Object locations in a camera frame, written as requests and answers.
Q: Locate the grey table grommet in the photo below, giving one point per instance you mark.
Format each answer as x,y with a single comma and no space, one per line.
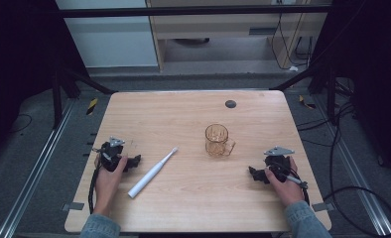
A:
230,104

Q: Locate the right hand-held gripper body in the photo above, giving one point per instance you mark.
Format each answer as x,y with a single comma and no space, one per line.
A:
277,162

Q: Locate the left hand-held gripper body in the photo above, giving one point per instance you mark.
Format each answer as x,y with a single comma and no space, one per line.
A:
111,155

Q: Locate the white electric toothbrush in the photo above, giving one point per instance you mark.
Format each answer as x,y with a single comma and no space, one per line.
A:
150,174

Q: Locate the black metal frame bar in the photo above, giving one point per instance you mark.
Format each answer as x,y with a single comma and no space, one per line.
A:
190,12

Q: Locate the yellow black tape strip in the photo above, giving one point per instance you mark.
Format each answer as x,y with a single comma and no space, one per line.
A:
92,105
306,103

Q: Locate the white cabinet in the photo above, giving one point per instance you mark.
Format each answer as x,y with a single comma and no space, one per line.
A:
110,36

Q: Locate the aluminium floor rail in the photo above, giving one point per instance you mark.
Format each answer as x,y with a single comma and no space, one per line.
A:
34,172
352,165

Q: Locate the person's right hand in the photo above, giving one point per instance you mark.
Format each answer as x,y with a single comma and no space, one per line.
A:
286,188

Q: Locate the person's left hand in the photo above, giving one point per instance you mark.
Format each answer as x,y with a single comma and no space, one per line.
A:
108,185

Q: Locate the amber glass cup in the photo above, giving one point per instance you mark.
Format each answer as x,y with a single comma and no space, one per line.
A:
218,141

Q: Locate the grey table bracket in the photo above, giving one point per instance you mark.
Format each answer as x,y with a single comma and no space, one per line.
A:
323,207
72,206

